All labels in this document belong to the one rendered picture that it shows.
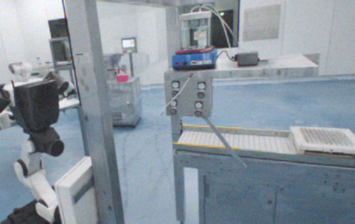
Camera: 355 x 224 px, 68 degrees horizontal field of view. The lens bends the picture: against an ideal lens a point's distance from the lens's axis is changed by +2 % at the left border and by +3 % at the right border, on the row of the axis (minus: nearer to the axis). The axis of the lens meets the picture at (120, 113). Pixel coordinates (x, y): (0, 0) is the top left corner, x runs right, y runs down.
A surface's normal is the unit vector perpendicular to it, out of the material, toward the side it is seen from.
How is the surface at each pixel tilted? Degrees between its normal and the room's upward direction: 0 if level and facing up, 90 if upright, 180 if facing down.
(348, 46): 90
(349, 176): 90
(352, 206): 90
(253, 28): 90
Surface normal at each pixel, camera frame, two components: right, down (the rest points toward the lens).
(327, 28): -0.28, 0.32
